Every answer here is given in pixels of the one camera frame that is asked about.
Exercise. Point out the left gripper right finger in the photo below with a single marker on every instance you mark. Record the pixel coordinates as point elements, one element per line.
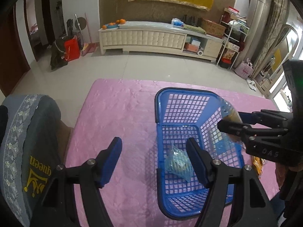
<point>250,206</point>

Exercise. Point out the clear blue snack bag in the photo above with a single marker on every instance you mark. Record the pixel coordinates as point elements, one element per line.
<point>178,163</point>

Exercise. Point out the cream TV cabinet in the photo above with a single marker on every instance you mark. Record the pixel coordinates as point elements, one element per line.
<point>154,37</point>

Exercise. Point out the cardboard box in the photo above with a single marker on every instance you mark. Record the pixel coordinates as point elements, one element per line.
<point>213,28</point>

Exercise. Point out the silver standing air conditioner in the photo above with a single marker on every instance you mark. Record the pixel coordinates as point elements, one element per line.
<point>256,20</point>

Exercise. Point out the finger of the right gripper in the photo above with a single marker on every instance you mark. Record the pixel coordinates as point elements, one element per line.
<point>266,117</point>
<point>274,128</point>

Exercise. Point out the pink gift bag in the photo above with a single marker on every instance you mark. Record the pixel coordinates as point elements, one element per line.
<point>244,69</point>

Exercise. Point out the white metal shelf rack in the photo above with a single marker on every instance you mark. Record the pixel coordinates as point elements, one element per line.
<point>234,37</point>

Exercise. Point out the grey embroidered cushion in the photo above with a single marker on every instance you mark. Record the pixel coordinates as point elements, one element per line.
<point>29,151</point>

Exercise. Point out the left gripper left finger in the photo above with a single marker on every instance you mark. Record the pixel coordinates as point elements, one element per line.
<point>57,204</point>

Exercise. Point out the black bag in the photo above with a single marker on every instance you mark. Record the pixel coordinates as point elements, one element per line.
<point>58,54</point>

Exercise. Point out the red bag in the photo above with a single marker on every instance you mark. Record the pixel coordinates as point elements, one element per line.
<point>72,50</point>

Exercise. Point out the pink quilted table cover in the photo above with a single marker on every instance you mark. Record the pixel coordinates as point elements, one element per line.
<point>124,109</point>

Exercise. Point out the blue plastic basket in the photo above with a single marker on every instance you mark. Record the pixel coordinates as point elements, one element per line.
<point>181,114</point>

